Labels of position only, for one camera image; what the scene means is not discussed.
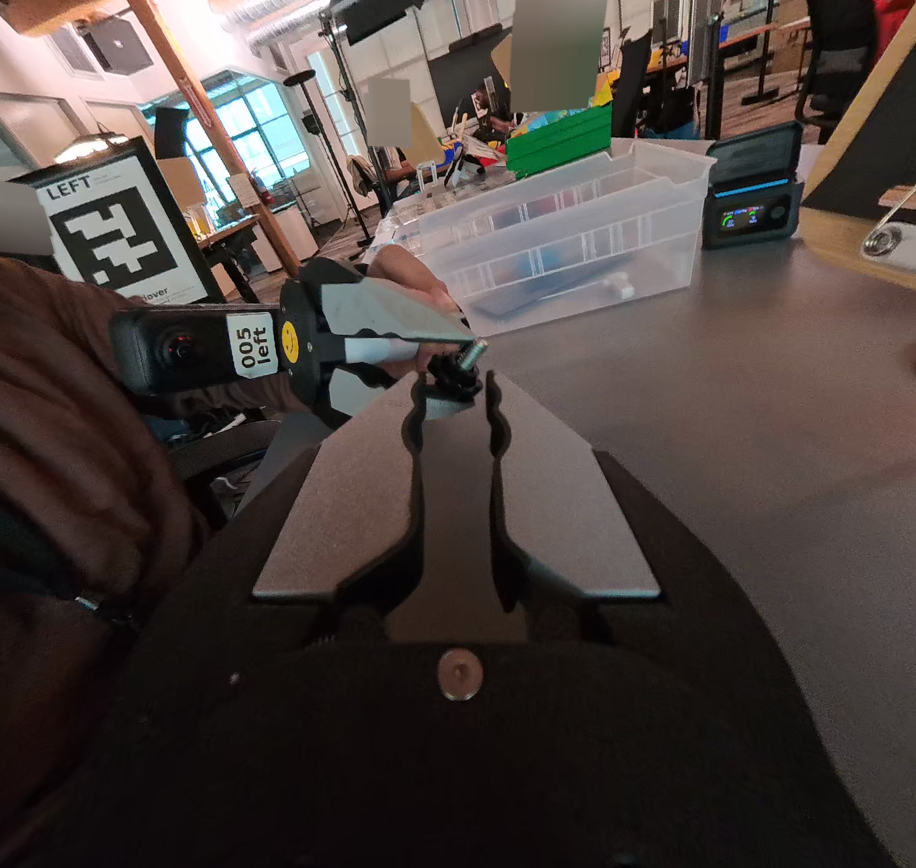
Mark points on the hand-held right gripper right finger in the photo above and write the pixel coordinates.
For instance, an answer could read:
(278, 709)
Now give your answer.
(565, 510)

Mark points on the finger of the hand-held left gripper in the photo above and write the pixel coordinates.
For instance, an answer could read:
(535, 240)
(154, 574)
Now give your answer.
(386, 313)
(354, 396)

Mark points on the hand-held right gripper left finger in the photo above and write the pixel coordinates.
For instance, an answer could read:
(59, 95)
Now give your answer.
(350, 503)

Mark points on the black knob screw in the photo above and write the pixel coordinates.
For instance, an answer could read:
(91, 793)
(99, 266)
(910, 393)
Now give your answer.
(454, 381)

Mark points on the person's left forearm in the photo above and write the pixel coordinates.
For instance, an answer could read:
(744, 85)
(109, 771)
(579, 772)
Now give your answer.
(71, 381)

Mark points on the person's left hand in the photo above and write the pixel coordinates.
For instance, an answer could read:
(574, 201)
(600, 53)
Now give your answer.
(401, 267)

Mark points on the white cabinet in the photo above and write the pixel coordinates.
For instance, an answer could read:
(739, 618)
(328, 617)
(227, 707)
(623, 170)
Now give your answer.
(290, 238)

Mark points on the white plastic peg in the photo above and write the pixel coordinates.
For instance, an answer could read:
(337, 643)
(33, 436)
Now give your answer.
(619, 285)

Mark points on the green plastic bin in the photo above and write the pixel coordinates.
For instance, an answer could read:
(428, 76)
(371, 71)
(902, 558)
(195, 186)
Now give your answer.
(565, 142)

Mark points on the black studio light on stand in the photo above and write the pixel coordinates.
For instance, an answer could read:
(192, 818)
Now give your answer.
(372, 2)

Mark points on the black speaker box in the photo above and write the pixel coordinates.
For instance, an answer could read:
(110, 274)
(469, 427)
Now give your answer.
(118, 45)

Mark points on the black device with screen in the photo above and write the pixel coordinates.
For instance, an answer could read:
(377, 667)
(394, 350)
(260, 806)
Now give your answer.
(751, 195)

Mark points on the black board with wooden edge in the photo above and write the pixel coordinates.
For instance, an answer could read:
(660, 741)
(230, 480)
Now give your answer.
(880, 138)

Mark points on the black office chair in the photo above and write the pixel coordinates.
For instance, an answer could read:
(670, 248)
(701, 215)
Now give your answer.
(837, 24)

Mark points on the red cloth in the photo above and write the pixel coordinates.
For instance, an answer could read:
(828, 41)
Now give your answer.
(894, 20)

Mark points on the wooden post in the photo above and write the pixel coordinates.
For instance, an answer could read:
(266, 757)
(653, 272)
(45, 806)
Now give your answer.
(207, 124)

